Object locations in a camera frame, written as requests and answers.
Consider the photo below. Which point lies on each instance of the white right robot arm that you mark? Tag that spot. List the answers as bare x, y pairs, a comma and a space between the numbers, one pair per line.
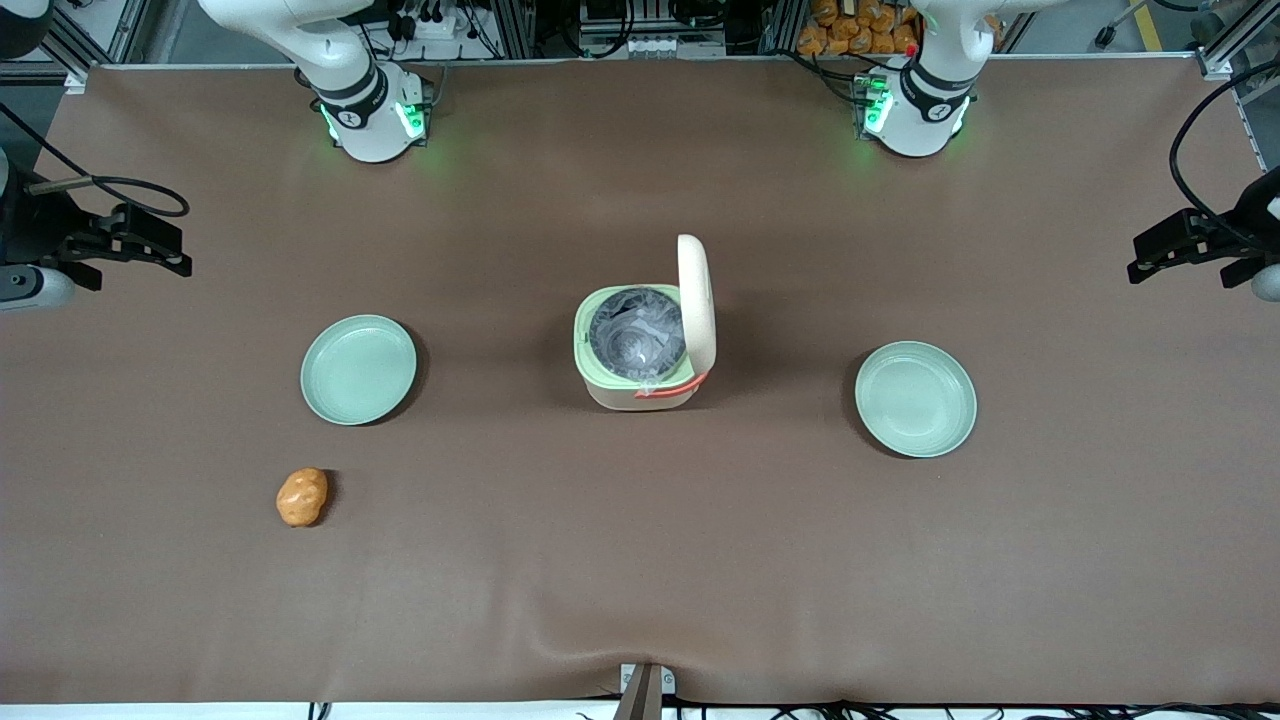
372, 105

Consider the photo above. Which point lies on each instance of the cream rice cooker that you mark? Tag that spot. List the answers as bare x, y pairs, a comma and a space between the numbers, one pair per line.
698, 300

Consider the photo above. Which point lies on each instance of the grey electronics rack box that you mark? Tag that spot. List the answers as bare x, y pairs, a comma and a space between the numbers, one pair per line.
650, 25

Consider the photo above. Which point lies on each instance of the grey inner cooker pot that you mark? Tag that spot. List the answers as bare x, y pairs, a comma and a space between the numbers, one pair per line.
635, 335

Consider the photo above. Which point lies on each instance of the white power strip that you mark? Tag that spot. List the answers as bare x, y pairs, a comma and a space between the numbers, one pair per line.
432, 22

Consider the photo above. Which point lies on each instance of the bag of orange breads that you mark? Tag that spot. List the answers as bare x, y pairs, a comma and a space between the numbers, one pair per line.
860, 28

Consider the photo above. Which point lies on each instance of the grey metal camera bracket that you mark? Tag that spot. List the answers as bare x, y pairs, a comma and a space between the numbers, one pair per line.
645, 690

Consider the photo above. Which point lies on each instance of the orange brown potato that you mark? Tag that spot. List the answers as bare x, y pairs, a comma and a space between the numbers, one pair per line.
301, 497

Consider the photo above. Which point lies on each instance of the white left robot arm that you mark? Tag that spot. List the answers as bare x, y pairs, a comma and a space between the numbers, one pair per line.
915, 115

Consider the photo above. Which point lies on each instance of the pale green round plate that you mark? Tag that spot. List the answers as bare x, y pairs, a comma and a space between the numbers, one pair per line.
915, 398
358, 369

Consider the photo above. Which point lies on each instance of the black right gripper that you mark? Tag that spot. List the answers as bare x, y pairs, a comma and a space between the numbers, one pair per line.
42, 226

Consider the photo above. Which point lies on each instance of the brown table cloth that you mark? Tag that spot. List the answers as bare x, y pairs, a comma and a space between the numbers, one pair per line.
640, 560

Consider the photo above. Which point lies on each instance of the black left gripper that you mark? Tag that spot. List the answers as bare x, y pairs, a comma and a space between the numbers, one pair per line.
1243, 226

